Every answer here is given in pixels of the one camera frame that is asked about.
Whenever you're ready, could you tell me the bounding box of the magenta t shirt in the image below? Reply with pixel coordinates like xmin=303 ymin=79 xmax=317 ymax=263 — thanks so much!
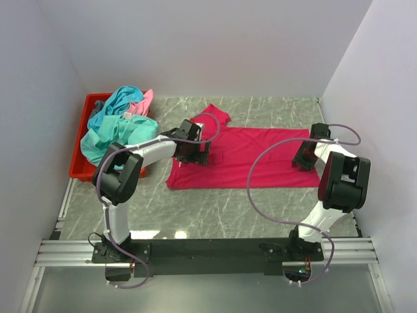
xmin=166 ymin=104 xmax=320 ymax=190

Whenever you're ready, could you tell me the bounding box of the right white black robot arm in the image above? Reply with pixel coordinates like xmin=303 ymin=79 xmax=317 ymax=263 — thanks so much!
xmin=286 ymin=140 xmax=371 ymax=260

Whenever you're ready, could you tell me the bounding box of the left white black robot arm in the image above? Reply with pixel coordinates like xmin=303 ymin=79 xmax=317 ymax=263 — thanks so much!
xmin=93 ymin=134 xmax=212 ymax=262

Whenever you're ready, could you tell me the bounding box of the pink t shirt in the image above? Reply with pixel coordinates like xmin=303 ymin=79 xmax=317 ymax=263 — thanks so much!
xmin=126 ymin=89 xmax=154 ymax=116

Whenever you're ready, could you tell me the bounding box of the teal green t shirt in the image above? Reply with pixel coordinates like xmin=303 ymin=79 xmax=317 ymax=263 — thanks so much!
xmin=80 ymin=115 xmax=159 ymax=166

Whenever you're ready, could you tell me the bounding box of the light blue t shirt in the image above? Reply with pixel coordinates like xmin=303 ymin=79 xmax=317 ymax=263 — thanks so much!
xmin=87 ymin=85 xmax=143 ymax=131

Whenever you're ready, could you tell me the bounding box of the grey t shirt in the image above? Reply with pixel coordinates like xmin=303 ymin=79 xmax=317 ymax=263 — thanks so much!
xmin=89 ymin=100 xmax=106 ymax=119

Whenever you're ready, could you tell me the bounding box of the black base beam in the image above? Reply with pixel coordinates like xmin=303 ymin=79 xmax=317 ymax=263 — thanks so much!
xmin=92 ymin=238 xmax=324 ymax=278

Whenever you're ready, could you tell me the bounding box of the red plastic bin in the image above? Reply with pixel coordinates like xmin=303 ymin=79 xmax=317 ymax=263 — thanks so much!
xmin=69 ymin=93 xmax=133 ymax=181

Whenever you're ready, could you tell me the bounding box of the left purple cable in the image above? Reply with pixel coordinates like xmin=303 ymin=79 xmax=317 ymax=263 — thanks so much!
xmin=95 ymin=112 xmax=222 ymax=290

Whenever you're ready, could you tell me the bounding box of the purple cable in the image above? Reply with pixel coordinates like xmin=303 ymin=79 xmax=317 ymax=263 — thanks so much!
xmin=246 ymin=123 xmax=362 ymax=286
xmin=95 ymin=112 xmax=222 ymax=290

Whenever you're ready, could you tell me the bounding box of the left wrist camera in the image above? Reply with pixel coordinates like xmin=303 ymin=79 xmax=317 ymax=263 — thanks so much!
xmin=161 ymin=119 xmax=204 ymax=142

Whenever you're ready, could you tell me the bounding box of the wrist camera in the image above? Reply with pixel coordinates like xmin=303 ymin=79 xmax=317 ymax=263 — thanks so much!
xmin=309 ymin=123 xmax=332 ymax=143
xmin=161 ymin=119 xmax=204 ymax=142

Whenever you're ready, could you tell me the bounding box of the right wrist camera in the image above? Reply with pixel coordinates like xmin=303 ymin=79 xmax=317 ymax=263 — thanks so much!
xmin=309 ymin=123 xmax=332 ymax=143

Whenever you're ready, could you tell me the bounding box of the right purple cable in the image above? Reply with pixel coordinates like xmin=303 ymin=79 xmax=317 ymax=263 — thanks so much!
xmin=246 ymin=123 xmax=362 ymax=286

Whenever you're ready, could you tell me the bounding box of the aluminium rail frame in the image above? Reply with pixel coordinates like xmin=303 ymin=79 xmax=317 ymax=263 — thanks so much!
xmin=19 ymin=179 xmax=108 ymax=312

